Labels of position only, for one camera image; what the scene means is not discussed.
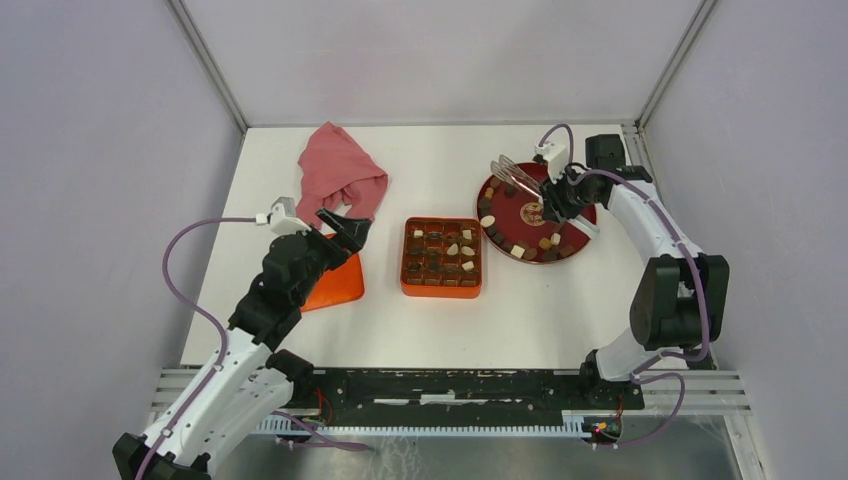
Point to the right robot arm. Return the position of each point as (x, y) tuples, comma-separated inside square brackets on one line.
[(677, 309)]

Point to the orange box lid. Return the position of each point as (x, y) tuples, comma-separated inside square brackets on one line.
[(343, 285)]

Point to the orange chocolate box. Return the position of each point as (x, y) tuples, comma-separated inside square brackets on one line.
[(426, 270)]

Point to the white round chocolate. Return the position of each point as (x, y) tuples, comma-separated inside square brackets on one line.
[(487, 221)]

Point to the red round plate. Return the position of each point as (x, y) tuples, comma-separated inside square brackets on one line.
[(518, 228)]

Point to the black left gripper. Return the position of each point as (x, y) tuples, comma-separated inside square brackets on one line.
[(351, 234)]

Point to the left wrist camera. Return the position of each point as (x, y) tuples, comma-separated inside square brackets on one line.
[(282, 219)]

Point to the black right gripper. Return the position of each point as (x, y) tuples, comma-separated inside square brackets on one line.
[(554, 206)]

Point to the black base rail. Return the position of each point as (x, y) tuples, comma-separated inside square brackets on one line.
[(371, 397)]

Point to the silver white-handled tongs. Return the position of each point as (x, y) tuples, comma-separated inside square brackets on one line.
[(521, 189)]

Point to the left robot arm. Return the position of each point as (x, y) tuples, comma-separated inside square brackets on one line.
[(246, 379)]

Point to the white block chocolate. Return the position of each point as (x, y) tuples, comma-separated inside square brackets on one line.
[(517, 251)]

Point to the pink cloth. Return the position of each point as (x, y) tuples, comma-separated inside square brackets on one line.
[(337, 171)]

